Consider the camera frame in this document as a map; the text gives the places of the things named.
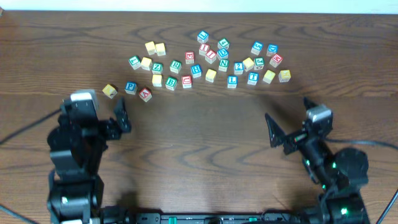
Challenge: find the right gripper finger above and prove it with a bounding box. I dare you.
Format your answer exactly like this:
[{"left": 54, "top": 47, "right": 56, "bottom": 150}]
[
  {"left": 303, "top": 97, "right": 317, "bottom": 110},
  {"left": 265, "top": 113, "right": 285, "bottom": 147}
]

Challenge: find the green B block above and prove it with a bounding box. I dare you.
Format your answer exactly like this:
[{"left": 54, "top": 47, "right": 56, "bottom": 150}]
[{"left": 165, "top": 77, "right": 177, "bottom": 91}]

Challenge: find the green R block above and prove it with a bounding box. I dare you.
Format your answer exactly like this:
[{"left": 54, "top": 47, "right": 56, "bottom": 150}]
[{"left": 170, "top": 60, "right": 182, "bottom": 74}]

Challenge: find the yellow block cluster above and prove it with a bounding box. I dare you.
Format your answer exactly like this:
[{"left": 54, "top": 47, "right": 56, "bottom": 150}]
[{"left": 243, "top": 57, "right": 254, "bottom": 72}]

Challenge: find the yellow O block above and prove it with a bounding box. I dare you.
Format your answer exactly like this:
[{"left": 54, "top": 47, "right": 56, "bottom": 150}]
[{"left": 205, "top": 69, "right": 216, "bottom": 83}]

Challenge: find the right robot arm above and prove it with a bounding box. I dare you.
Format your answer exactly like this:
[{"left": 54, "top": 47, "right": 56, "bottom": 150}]
[{"left": 265, "top": 98, "right": 369, "bottom": 223}]

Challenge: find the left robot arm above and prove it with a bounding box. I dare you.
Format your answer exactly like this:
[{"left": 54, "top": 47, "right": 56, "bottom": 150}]
[{"left": 47, "top": 98, "right": 132, "bottom": 223}]

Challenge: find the yellow block far left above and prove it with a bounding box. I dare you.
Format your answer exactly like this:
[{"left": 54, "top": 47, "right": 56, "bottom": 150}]
[{"left": 102, "top": 84, "right": 118, "bottom": 99}]

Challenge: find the blue P block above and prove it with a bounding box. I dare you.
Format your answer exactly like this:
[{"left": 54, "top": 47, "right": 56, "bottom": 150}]
[{"left": 124, "top": 82, "right": 137, "bottom": 95}]

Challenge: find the red A block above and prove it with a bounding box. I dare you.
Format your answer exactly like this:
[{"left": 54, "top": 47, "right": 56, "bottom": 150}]
[{"left": 139, "top": 87, "right": 152, "bottom": 102}]

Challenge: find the yellow block lower left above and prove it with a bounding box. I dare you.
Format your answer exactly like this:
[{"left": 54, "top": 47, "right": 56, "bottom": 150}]
[{"left": 152, "top": 74, "right": 162, "bottom": 87}]

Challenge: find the yellow block lower right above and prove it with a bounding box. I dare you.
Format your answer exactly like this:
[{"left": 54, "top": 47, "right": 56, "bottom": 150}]
[{"left": 262, "top": 70, "right": 275, "bottom": 84}]

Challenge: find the green L block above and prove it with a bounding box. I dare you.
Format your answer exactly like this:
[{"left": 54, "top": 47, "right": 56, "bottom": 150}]
[{"left": 129, "top": 55, "right": 141, "bottom": 70}]

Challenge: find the yellow block beside L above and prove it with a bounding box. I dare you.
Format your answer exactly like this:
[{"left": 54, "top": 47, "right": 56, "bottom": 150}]
[{"left": 141, "top": 57, "right": 153, "bottom": 70}]

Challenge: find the red M block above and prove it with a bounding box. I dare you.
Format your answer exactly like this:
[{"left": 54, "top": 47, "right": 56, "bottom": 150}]
[{"left": 269, "top": 54, "right": 284, "bottom": 68}]

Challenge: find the green Z block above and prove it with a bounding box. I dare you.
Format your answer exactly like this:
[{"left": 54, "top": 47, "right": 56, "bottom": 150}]
[{"left": 152, "top": 62, "right": 163, "bottom": 75}]

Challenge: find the blue T block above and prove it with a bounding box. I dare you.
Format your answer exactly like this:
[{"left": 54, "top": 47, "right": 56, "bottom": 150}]
[{"left": 248, "top": 72, "right": 259, "bottom": 85}]

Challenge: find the green J block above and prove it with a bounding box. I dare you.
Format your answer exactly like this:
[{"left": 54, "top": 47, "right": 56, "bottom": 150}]
[{"left": 254, "top": 57, "right": 265, "bottom": 70}]

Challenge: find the blue D block right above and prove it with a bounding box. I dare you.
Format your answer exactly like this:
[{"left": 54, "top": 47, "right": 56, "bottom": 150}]
[{"left": 266, "top": 44, "right": 278, "bottom": 57}]

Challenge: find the blue d block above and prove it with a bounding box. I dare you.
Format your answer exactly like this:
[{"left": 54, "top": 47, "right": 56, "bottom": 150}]
[
  {"left": 217, "top": 49, "right": 229, "bottom": 60},
  {"left": 266, "top": 44, "right": 278, "bottom": 57}
]

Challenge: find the yellow block top left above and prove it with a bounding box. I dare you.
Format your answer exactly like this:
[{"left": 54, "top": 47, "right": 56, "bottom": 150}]
[{"left": 145, "top": 41, "right": 157, "bottom": 55}]

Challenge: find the blue L block lower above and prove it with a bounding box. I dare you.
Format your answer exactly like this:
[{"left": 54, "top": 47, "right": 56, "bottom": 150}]
[{"left": 227, "top": 75, "right": 238, "bottom": 88}]

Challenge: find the red U block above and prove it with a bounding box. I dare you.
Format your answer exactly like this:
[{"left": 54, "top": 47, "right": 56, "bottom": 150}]
[{"left": 181, "top": 75, "right": 192, "bottom": 88}]

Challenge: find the blue S block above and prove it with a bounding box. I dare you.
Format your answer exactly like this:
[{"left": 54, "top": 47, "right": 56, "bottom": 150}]
[{"left": 251, "top": 41, "right": 264, "bottom": 55}]

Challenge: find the blue 2 block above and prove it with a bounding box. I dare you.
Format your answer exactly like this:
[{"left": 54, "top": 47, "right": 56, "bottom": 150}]
[{"left": 233, "top": 62, "right": 244, "bottom": 75}]

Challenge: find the blue H block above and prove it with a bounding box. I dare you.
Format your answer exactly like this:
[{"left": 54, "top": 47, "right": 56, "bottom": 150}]
[{"left": 190, "top": 65, "right": 202, "bottom": 78}]

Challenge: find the red E block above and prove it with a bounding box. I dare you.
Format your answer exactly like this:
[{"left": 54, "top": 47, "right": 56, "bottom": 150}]
[{"left": 185, "top": 51, "right": 195, "bottom": 64}]

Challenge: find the green N block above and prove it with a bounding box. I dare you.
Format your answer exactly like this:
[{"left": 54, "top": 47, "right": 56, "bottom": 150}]
[{"left": 218, "top": 59, "right": 229, "bottom": 72}]

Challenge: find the blue D block centre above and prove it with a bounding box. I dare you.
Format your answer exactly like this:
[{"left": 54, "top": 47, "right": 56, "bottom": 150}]
[{"left": 217, "top": 49, "right": 229, "bottom": 60}]

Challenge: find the red I block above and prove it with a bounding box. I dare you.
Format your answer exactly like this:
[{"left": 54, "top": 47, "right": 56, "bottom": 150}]
[{"left": 205, "top": 49, "right": 217, "bottom": 64}]

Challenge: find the green 4 block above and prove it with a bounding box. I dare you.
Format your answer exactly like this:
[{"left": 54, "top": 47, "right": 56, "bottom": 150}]
[{"left": 218, "top": 38, "right": 230, "bottom": 50}]

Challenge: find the red H block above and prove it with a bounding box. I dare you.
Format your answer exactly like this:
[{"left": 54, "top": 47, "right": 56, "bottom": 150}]
[{"left": 199, "top": 44, "right": 210, "bottom": 56}]

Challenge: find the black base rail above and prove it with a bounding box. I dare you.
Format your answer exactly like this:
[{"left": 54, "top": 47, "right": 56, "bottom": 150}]
[{"left": 101, "top": 212, "right": 305, "bottom": 224}]

